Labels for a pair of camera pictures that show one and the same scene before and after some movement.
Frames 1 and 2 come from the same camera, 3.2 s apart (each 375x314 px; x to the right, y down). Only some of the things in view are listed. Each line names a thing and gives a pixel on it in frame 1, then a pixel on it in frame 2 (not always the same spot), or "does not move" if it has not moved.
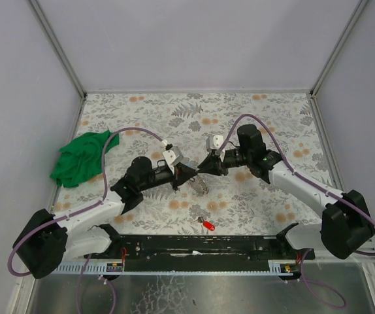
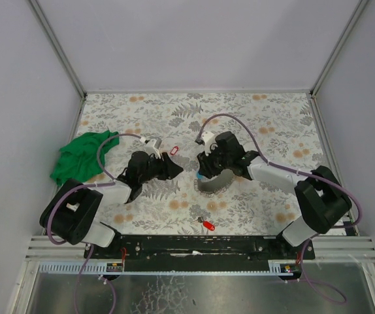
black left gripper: [177, 175] -> [161, 165]
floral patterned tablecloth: [236, 203] does not move
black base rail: [198, 254] does not move
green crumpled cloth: [81, 157] does not move
